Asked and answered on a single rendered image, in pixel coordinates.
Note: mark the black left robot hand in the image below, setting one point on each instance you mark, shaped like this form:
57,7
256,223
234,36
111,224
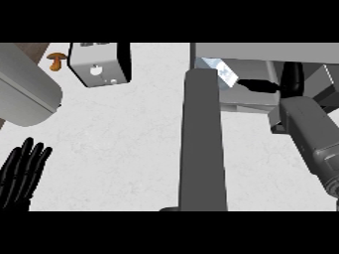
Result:
21,178

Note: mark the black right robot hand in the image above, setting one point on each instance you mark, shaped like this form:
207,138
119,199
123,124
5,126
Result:
291,79

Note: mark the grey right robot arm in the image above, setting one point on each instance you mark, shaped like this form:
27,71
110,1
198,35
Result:
319,145

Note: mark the grey microwave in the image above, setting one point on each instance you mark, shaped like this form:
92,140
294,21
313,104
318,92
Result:
279,69

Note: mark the white milk carton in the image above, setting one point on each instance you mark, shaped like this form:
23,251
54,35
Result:
223,72

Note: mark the grey microwave door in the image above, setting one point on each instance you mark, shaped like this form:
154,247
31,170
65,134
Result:
203,140

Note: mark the pale grey rounded appliance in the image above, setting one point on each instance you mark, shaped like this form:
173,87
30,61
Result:
17,87

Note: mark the brown mushroom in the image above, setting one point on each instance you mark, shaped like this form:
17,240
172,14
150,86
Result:
57,61

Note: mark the silver toaster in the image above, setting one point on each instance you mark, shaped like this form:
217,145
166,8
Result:
102,66

